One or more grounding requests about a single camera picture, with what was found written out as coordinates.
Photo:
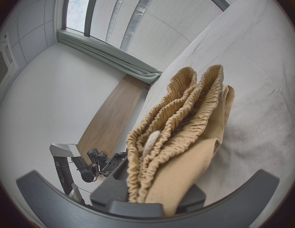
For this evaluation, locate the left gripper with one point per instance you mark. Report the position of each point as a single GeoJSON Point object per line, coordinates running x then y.
{"type": "Point", "coordinates": [114, 163]}

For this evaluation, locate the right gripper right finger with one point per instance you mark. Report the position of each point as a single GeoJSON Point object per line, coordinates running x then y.
{"type": "Point", "coordinates": [195, 197]}

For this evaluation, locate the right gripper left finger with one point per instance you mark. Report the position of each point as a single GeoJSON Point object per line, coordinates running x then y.
{"type": "Point", "coordinates": [109, 189]}

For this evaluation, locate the tan shorts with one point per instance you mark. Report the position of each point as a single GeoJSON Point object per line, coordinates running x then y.
{"type": "Point", "coordinates": [180, 170]}

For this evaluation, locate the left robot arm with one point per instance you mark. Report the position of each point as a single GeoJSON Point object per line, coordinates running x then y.
{"type": "Point", "coordinates": [64, 167]}

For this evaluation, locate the bed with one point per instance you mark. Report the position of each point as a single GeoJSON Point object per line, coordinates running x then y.
{"type": "Point", "coordinates": [252, 84]}

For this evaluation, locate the grey-green curtain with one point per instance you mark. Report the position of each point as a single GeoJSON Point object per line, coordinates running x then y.
{"type": "Point", "coordinates": [114, 54]}

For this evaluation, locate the ceiling air vent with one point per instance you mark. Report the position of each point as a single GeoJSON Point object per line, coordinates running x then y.
{"type": "Point", "coordinates": [2, 68]}

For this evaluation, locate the window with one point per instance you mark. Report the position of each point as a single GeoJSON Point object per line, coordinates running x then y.
{"type": "Point", "coordinates": [147, 15]}

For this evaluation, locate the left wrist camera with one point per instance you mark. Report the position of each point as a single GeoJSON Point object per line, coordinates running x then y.
{"type": "Point", "coordinates": [98, 154]}

